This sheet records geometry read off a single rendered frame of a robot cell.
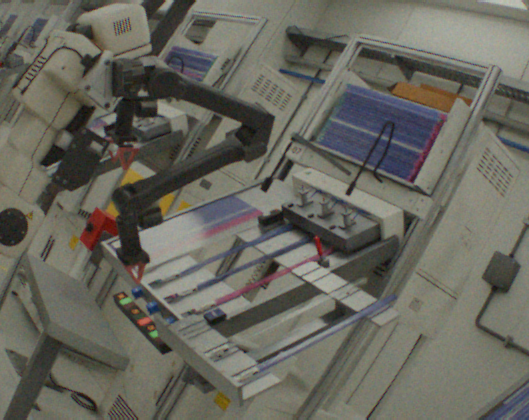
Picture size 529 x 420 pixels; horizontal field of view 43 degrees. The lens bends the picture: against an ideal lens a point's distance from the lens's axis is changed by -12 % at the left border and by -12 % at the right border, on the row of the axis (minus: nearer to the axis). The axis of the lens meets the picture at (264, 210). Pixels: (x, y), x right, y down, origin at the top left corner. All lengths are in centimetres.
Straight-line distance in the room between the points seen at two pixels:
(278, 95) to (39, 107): 201
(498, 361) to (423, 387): 47
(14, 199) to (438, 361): 256
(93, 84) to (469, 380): 257
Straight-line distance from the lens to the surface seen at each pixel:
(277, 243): 232
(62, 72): 176
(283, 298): 205
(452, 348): 377
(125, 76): 170
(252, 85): 354
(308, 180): 251
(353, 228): 222
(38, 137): 185
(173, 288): 218
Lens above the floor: 107
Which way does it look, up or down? 1 degrees up
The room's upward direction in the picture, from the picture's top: 30 degrees clockwise
